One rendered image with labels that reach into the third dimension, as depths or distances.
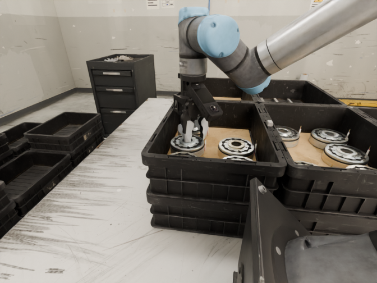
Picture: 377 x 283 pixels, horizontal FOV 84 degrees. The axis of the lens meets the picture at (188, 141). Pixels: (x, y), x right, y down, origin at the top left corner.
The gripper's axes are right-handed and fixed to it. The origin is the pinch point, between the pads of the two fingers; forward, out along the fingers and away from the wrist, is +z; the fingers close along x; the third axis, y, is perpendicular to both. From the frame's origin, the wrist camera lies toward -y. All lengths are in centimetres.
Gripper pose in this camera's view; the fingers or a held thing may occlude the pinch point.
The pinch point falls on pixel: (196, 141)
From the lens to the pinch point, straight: 65.7
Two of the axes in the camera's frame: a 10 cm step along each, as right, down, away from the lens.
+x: -8.3, 2.7, -5.0
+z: 0.0, 8.8, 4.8
